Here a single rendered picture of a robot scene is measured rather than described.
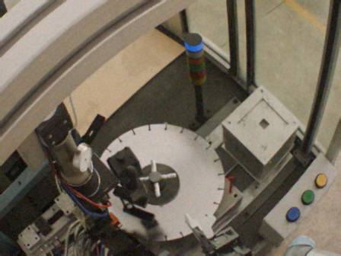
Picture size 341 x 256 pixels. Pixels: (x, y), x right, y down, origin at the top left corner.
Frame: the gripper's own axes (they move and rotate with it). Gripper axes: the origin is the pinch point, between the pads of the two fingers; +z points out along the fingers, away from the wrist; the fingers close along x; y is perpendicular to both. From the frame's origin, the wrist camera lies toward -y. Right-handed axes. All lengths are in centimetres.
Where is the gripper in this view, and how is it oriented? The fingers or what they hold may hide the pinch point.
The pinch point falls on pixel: (192, 234)
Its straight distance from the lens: 123.2
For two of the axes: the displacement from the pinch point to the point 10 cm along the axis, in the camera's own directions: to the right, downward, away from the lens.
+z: -3.7, -3.6, 8.6
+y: 8.6, -4.7, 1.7
